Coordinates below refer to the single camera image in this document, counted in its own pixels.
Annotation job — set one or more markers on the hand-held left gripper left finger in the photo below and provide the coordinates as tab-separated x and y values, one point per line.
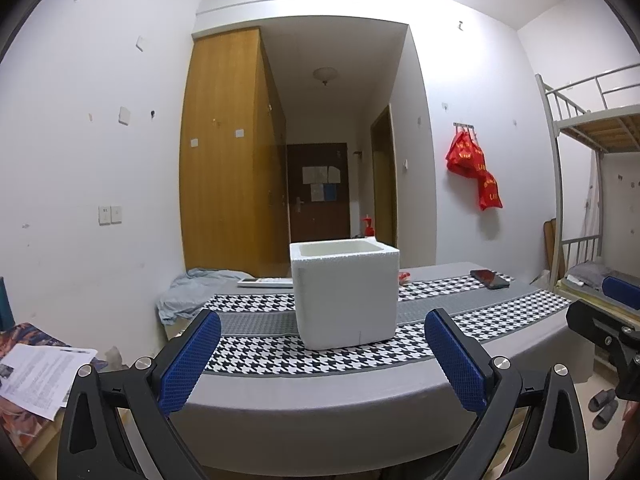
192	360

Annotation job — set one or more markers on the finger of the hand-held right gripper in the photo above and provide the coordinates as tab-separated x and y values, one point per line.
595	325
622	292

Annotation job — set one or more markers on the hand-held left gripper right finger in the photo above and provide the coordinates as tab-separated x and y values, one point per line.
457	365

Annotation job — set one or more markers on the white foam box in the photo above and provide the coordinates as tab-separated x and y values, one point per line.
345	300

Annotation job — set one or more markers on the dark grey slipper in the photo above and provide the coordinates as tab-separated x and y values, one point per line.
602	399
606	416

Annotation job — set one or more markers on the grey cloth on bunk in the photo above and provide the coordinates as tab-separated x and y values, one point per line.
590	272

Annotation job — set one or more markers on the grey-blue crumpled clothes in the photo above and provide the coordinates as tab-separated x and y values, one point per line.
195	290

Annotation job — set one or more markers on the wooden board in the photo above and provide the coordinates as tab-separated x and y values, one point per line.
552	255

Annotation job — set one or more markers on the black smartphone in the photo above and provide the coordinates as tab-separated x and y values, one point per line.
490	279

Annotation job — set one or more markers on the white hanging cloth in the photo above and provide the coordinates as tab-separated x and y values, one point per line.
591	205

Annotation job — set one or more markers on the red snack packet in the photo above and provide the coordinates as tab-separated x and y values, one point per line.
404	276

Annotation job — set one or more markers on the white remote control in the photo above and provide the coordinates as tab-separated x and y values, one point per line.
265	282

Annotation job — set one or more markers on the grey houndstooth tablecloth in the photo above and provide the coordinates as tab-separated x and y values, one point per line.
325	400

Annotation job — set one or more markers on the printed paper sheet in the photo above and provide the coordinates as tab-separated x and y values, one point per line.
40	375

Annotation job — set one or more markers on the metal bunk bed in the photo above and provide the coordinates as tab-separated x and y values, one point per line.
610	132

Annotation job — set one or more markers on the white red-capped pump bottle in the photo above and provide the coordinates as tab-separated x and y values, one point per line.
368	227

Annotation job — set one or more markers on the red plastic bag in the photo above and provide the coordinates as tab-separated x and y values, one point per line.
489	192
465	155

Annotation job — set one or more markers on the patterned blanket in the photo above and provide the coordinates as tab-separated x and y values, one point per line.
25	332

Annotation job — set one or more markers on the dark brown door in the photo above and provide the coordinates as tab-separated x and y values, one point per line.
320	220

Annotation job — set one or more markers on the wooden wardrobe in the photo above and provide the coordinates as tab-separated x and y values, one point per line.
225	160

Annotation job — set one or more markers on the small white paper notice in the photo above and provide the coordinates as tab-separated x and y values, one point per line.
316	192

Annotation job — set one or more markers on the blue paper notice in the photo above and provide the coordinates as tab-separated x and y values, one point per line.
328	192

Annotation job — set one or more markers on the large white paper notice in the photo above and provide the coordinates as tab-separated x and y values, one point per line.
314	175

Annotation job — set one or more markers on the narrow white paper notice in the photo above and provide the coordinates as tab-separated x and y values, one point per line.
333	174

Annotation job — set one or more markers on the ceiling lamp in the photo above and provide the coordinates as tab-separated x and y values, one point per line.
326	75

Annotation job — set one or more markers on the double wall switch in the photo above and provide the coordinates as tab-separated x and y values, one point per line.
110	215

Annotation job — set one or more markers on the wooden door frame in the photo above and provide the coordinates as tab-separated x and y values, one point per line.
391	180

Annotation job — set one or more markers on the metal wall hook rack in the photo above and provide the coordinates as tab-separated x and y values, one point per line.
464	126

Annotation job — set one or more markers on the white wall plate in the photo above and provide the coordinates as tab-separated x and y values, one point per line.
124	115
141	43

